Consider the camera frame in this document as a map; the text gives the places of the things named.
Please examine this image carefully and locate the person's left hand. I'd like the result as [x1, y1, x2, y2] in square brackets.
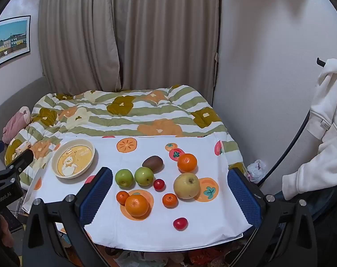
[0, 214, 16, 258]

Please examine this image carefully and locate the red plastic bag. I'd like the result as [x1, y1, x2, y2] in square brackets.
[185, 245, 241, 266]

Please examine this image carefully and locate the floral striped blanket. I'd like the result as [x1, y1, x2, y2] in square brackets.
[4, 84, 247, 198]

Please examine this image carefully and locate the white fruit print cloth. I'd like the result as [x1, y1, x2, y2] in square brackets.
[22, 135, 251, 252]

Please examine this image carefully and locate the white table board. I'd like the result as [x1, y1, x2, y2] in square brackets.
[22, 168, 244, 252]

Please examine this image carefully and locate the beige curtain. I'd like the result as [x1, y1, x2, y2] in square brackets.
[38, 0, 222, 93]

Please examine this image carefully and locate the white hoodie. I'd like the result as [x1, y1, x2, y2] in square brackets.
[282, 58, 337, 201]

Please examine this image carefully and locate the large orange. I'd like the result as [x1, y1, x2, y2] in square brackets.
[177, 154, 198, 173]
[125, 194, 149, 217]

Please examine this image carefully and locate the white plastic bag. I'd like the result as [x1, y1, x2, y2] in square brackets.
[246, 160, 266, 183]
[116, 250, 169, 267]

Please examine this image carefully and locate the brown kiwi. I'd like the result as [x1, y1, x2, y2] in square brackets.
[142, 156, 164, 172]

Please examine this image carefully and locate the grey bed frame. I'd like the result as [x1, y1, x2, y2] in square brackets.
[0, 76, 49, 156]

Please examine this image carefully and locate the black hoop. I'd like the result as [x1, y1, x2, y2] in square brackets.
[257, 108, 312, 190]

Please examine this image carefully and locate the yellow apple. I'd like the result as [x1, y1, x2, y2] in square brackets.
[173, 173, 201, 200]

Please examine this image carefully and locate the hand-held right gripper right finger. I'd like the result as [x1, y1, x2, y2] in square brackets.
[227, 168, 317, 267]

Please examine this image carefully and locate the cream duck print bowl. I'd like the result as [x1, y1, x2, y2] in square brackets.
[51, 139, 96, 179]

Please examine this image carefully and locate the wall poster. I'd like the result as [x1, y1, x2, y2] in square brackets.
[0, 15, 31, 70]

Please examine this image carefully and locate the small mandarin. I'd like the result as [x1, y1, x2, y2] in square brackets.
[116, 191, 130, 205]
[162, 193, 179, 208]

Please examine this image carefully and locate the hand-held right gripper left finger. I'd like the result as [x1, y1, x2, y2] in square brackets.
[22, 167, 114, 267]

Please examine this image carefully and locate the tissue pack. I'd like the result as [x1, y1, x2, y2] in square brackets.
[15, 142, 31, 159]

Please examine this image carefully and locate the pink plush pillow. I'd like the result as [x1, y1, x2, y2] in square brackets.
[2, 106, 31, 144]

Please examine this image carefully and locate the green apple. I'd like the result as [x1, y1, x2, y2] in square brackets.
[115, 169, 135, 188]
[134, 167, 154, 186]

